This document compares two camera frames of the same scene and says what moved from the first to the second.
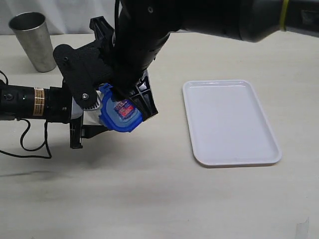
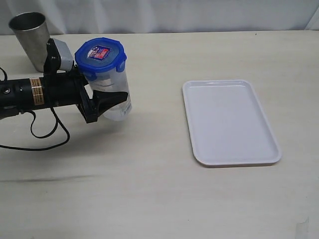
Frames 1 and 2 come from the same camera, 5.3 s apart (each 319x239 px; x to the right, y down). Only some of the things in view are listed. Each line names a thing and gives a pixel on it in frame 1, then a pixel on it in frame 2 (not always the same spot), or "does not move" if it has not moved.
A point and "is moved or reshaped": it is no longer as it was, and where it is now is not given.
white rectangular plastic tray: x=228 y=126 does not move
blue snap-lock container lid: x=121 y=115 is moved or reshaped
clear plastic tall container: x=92 y=117 is moved or reshaped
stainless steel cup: x=32 y=29 does not move
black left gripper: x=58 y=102 -> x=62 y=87
